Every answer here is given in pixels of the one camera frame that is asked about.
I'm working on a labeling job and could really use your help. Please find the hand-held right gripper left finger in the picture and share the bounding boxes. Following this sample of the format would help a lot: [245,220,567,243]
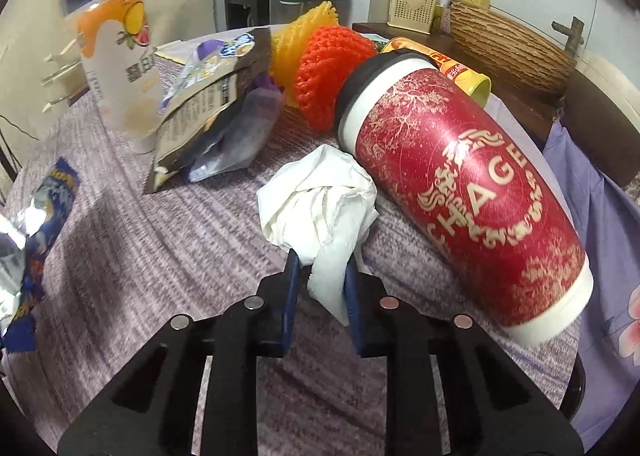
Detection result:
[56,250,301,456]

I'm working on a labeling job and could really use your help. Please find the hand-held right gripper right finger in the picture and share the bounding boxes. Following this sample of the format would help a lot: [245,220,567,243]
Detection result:
[345,253,586,456]

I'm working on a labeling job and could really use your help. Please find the white tissue paper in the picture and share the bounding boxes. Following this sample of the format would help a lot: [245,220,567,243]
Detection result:
[256,145,379,327]

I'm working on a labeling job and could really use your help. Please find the purple plastic wrapper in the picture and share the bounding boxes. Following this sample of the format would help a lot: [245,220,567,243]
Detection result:
[187,73,285,183]

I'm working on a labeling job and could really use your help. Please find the purple striped tablecloth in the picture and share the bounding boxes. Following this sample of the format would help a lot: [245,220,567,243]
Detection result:
[0,26,583,456]

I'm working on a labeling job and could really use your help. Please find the brown snack bag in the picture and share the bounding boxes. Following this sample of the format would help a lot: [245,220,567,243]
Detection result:
[144,28,271,195]

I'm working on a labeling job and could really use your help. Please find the orange foam fruit net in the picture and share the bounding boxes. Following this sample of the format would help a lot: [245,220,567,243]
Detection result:
[293,26,379,133]

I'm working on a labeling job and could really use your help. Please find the yellow cylindrical snack can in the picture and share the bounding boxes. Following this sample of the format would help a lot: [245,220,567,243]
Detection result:
[378,36,492,109]

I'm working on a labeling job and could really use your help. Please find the yellow foam fruit net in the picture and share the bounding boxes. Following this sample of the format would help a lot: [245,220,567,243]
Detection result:
[270,2,341,109]

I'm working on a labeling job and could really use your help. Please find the purple floral cloth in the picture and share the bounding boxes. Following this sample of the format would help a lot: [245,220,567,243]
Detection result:
[542,118,640,452]

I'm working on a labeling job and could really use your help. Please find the blue foil snack wrapper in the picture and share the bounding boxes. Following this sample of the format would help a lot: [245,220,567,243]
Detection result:
[0,157,81,353]

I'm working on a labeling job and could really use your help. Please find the white orange drink bottle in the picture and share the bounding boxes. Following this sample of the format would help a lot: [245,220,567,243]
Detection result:
[76,0,168,155]

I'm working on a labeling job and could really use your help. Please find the woven wicker basket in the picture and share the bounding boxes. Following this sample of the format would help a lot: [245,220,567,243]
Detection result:
[448,0,576,95]

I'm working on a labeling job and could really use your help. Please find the beige brown rice cooker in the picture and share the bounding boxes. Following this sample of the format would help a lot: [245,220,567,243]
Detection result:
[565,56,640,187]

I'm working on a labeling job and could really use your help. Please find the beige cutlery holder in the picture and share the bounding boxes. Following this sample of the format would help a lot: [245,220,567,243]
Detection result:
[388,0,441,31]

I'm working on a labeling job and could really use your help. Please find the beige panel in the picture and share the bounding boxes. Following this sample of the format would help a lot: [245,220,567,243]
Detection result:
[134,0,217,44]

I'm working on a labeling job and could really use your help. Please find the bamboo style faucet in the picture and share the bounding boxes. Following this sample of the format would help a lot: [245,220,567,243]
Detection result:
[551,17,586,59]

